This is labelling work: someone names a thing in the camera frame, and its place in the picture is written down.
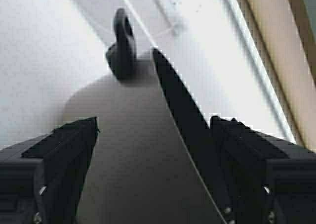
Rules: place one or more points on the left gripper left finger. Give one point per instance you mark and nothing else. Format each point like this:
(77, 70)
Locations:
(41, 179)

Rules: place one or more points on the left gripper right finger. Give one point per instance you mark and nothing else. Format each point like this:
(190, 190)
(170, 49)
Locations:
(263, 179)

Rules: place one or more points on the large grey cooking pot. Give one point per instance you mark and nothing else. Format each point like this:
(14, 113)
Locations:
(150, 163)

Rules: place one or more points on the upper left cabinet door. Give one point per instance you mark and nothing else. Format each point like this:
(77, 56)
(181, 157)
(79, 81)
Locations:
(277, 39)

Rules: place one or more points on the white wall outlet plate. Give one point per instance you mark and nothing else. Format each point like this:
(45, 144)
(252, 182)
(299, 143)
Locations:
(180, 13)

